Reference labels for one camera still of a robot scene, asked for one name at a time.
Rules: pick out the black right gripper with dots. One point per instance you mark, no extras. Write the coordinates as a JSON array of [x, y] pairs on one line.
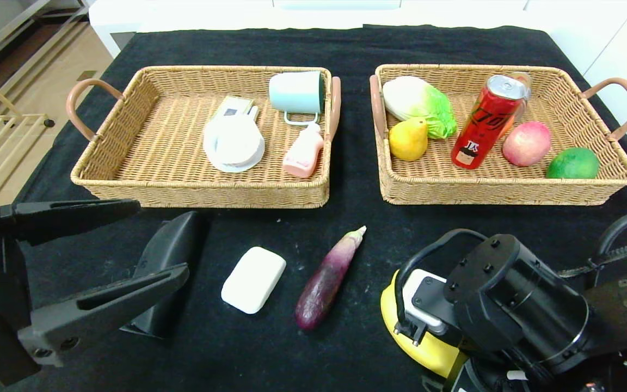
[[493, 378]]

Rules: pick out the yellow banana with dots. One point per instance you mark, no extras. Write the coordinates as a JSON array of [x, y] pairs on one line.
[[400, 332]]

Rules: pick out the purple eggplant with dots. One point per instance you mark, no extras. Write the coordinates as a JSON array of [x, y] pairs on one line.
[[327, 283]]

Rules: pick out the red apple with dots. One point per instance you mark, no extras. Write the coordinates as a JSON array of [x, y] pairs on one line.
[[526, 144]]

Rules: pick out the red cola can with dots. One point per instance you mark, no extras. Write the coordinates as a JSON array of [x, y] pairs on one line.
[[485, 125]]

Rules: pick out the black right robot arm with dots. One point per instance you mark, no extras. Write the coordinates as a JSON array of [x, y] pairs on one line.
[[520, 305]]

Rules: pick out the wicker basket with household items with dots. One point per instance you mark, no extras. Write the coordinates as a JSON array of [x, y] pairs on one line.
[[172, 141]]

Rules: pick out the wicker basket with food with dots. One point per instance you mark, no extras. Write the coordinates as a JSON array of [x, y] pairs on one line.
[[455, 185]]

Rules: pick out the black curved plastic object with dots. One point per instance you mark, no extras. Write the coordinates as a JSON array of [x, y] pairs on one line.
[[174, 239]]

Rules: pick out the white soap bar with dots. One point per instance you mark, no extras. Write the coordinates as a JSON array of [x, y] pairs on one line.
[[253, 280]]

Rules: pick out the white round container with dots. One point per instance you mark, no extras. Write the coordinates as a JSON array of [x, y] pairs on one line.
[[234, 144]]

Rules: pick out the black felt table cloth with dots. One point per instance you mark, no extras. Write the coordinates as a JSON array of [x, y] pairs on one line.
[[346, 218]]

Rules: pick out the small white card box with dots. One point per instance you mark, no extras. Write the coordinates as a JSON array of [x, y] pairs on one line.
[[229, 107]]

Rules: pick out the green mango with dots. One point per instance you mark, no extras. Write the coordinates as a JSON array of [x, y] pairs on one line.
[[572, 163]]

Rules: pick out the yellow pear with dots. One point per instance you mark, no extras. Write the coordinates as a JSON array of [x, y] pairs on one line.
[[407, 142]]

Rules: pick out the pink small bottle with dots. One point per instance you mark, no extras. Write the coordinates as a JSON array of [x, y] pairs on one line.
[[302, 155]]

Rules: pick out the green white cabbage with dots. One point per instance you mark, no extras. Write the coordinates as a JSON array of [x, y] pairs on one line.
[[417, 106]]

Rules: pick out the mint green cup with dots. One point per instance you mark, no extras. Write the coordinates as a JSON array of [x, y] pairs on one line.
[[294, 92]]

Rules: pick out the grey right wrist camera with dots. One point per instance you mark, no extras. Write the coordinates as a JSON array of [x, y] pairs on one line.
[[422, 296]]

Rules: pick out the grey metal shelf frame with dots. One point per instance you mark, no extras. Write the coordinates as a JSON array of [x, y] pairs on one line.
[[8, 32]]

